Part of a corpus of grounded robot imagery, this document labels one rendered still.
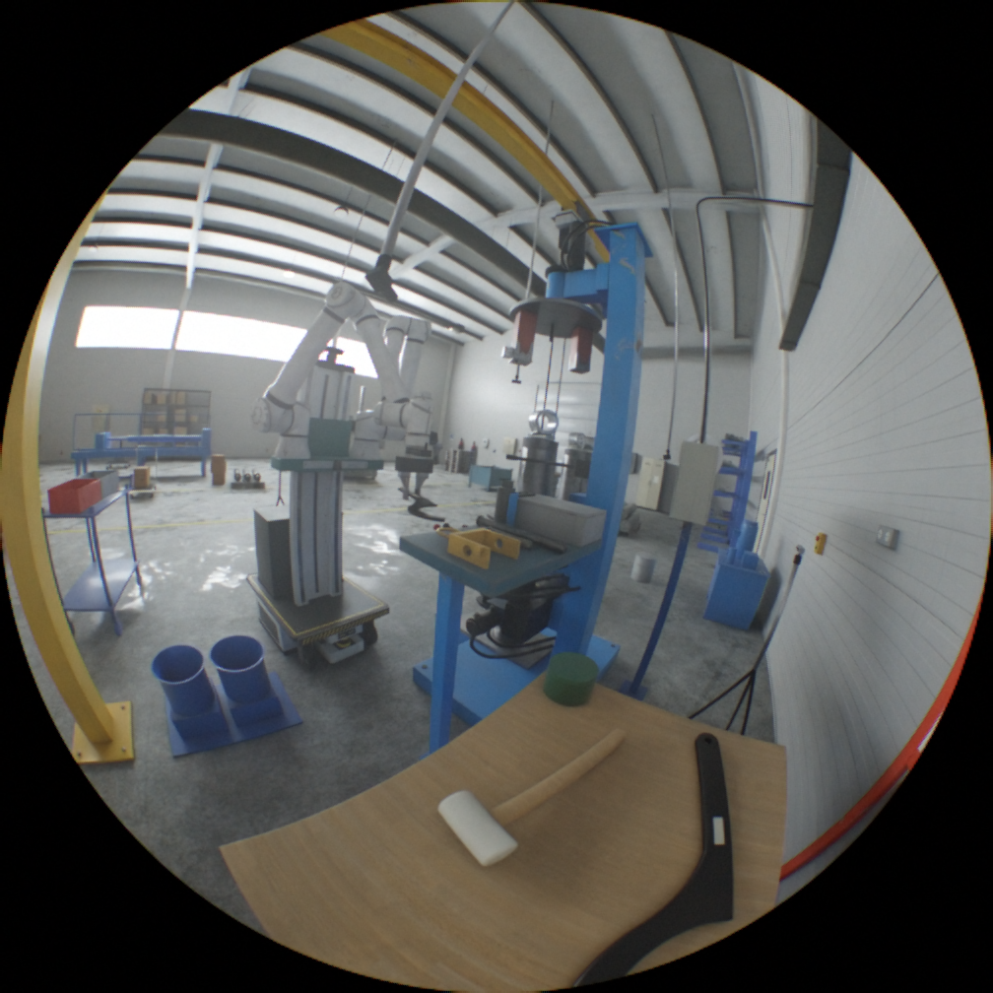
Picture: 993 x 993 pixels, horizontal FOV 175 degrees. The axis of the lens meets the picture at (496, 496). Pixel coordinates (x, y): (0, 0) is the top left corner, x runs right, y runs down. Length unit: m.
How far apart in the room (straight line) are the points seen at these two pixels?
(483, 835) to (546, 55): 6.56
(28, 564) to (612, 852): 1.81
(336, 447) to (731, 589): 3.60
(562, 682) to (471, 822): 0.32
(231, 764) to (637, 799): 1.58
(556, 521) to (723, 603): 2.67
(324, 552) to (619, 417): 1.87
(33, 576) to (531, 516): 2.13
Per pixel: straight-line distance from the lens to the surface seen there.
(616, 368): 1.72
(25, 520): 1.62
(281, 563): 2.18
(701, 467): 1.73
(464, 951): 0.45
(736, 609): 3.69
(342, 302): 1.41
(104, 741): 2.12
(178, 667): 1.94
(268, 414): 1.51
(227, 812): 1.66
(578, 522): 1.25
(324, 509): 2.08
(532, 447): 1.85
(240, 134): 6.18
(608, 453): 1.65
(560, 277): 2.17
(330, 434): 1.93
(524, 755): 0.57
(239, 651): 1.90
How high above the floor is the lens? 1.39
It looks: 9 degrees down
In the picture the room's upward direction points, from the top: 8 degrees clockwise
